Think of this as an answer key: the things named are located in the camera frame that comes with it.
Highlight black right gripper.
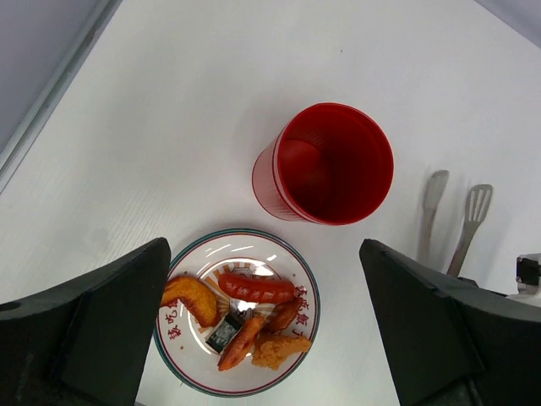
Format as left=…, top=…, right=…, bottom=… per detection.
left=359, top=239, right=540, bottom=405

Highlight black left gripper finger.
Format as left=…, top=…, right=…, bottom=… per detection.
left=1, top=238, right=171, bottom=405

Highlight black seaweed sushi roll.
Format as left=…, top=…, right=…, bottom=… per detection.
left=205, top=313, right=244, bottom=354

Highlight stainless steel tongs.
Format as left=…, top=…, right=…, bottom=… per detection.
left=417, top=169, right=494, bottom=277

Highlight red cylindrical lunch container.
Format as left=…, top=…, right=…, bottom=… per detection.
left=252, top=102, right=394, bottom=226

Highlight white plate with red print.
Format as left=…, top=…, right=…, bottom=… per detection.
left=154, top=228, right=320, bottom=398

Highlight orange fried chicken wing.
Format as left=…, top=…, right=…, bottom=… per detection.
left=161, top=276, right=219, bottom=327

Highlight red grilled sausage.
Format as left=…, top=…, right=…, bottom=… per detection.
left=218, top=272, right=295, bottom=305

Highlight brown roasted meat piece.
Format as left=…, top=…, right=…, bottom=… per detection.
left=263, top=298, right=303, bottom=333

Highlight breaded fried chicken nugget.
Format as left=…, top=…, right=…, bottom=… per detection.
left=251, top=334, right=312, bottom=370

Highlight aluminium left frame post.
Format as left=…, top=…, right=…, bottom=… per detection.
left=1, top=1, right=120, bottom=186

